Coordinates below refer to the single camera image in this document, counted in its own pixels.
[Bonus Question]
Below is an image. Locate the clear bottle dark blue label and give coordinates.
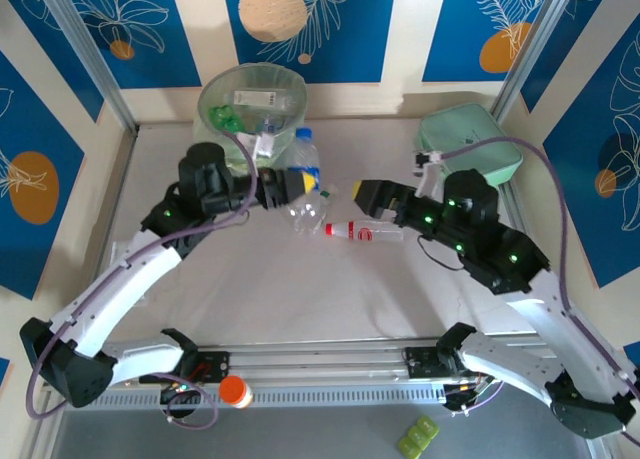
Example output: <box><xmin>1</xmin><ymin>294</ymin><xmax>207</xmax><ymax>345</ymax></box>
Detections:
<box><xmin>287</xmin><ymin>126</ymin><xmax>327</xmax><ymax>236</ymax></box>

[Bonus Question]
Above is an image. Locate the clear bottle green cap band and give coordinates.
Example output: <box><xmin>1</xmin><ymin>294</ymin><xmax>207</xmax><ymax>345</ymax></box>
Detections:
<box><xmin>314</xmin><ymin>187</ymin><xmax>337</xmax><ymax>215</ymax></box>

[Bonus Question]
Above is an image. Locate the mint green lidded container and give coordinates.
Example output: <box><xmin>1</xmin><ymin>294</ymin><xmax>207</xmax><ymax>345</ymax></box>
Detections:
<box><xmin>417</xmin><ymin>103</ymin><xmax>525</xmax><ymax>189</ymax></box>

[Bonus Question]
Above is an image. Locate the base connector wiring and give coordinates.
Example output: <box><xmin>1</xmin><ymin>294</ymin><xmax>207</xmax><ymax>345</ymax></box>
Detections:
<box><xmin>158</xmin><ymin>378</ymin><xmax>204</xmax><ymax>406</ymax></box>
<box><xmin>442</xmin><ymin>373</ymin><xmax>506</xmax><ymax>419</ymax></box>

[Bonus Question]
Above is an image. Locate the small bottle orange cap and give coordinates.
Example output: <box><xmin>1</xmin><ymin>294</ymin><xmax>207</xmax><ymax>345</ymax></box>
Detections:
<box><xmin>218</xmin><ymin>375</ymin><xmax>254</xmax><ymax>409</ymax></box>

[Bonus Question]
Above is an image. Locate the small green plastic box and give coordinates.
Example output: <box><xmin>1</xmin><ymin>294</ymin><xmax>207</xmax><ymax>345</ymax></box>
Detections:
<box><xmin>413</xmin><ymin>415</ymin><xmax>441</xmax><ymax>438</ymax></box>
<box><xmin>405</xmin><ymin>425</ymin><xmax>432</xmax><ymax>448</ymax></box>
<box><xmin>397</xmin><ymin>434</ymin><xmax>424</xmax><ymax>459</ymax></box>

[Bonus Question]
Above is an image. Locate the aluminium side rail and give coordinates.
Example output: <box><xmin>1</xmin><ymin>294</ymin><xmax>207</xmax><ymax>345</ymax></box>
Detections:
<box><xmin>498</xmin><ymin>182</ymin><xmax>531</xmax><ymax>240</ymax></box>
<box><xmin>72</xmin><ymin>127</ymin><xmax>140</xmax><ymax>350</ymax></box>

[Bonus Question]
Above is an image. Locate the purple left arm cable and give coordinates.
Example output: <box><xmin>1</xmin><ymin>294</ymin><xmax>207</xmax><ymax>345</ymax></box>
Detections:
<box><xmin>24</xmin><ymin>128</ymin><xmax>261</xmax><ymax>431</ymax></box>

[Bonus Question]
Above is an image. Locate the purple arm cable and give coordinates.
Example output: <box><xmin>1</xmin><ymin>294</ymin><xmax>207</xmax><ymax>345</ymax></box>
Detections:
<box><xmin>24</xmin><ymin>128</ymin><xmax>261</xmax><ymax>431</ymax></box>
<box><xmin>441</xmin><ymin>136</ymin><xmax>640</xmax><ymax>443</ymax></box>

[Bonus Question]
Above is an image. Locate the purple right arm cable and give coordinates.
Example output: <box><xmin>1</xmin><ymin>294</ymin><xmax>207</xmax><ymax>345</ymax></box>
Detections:
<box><xmin>441</xmin><ymin>136</ymin><xmax>640</xmax><ymax>443</ymax></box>

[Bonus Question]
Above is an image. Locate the thin black wire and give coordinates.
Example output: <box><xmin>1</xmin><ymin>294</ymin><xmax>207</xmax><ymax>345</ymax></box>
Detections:
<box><xmin>418</xmin><ymin>236</ymin><xmax>466</xmax><ymax>273</ymax></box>

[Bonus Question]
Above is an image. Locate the aluminium frame post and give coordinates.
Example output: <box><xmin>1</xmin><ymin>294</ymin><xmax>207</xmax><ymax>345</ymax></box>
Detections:
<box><xmin>587</xmin><ymin>436</ymin><xmax>617</xmax><ymax>459</ymax></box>
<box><xmin>491</xmin><ymin>0</ymin><xmax>587</xmax><ymax>121</ymax></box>
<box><xmin>28</xmin><ymin>406</ymin><xmax>69</xmax><ymax>459</ymax></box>
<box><xmin>35</xmin><ymin>0</ymin><xmax>140</xmax><ymax>134</ymax></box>

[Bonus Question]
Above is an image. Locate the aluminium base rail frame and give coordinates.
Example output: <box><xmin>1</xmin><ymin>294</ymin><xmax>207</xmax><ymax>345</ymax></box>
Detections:
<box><xmin>42</xmin><ymin>334</ymin><xmax>541</xmax><ymax>396</ymax></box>

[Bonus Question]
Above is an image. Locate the grey slotted cable duct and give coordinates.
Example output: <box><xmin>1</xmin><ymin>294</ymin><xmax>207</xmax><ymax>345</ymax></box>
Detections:
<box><xmin>59</xmin><ymin>386</ymin><xmax>451</xmax><ymax>411</ymax></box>

